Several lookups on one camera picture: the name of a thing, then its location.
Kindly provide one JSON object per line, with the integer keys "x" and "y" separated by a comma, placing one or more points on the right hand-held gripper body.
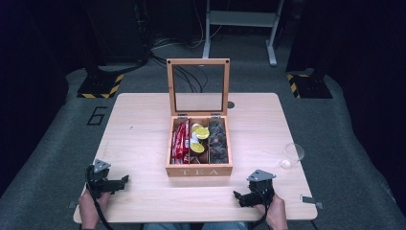
{"x": 261, "y": 188}

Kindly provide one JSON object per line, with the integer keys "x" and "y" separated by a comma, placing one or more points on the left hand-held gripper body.
{"x": 98, "y": 179}

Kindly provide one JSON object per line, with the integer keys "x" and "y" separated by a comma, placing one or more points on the person's right hand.
{"x": 277, "y": 214}

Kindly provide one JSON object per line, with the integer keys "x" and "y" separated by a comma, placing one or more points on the person's left hand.
{"x": 89, "y": 209}

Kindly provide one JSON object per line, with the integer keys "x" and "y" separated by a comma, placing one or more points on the clear plastic cup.
{"x": 294, "y": 152}

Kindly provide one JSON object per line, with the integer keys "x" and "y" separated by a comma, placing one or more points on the wooden tea box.
{"x": 198, "y": 172}

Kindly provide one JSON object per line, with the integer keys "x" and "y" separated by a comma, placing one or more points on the pile of dark tea bags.
{"x": 218, "y": 143}

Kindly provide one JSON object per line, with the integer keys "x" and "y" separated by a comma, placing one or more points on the yellow lid capsule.
{"x": 195, "y": 127}
{"x": 197, "y": 148}
{"x": 202, "y": 133}

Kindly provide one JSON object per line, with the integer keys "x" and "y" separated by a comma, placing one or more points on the stack of red packets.
{"x": 179, "y": 143}

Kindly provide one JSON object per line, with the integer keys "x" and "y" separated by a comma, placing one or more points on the dark round table grommet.
{"x": 230, "y": 104}

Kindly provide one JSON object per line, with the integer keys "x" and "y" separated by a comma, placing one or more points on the black base with striped tape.
{"x": 311, "y": 86}
{"x": 100, "y": 85}

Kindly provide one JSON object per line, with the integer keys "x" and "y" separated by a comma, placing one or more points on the grey metal table bracket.
{"x": 312, "y": 202}
{"x": 72, "y": 204}

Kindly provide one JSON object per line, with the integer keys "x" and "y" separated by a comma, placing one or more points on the white metal stand frame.
{"x": 242, "y": 18}

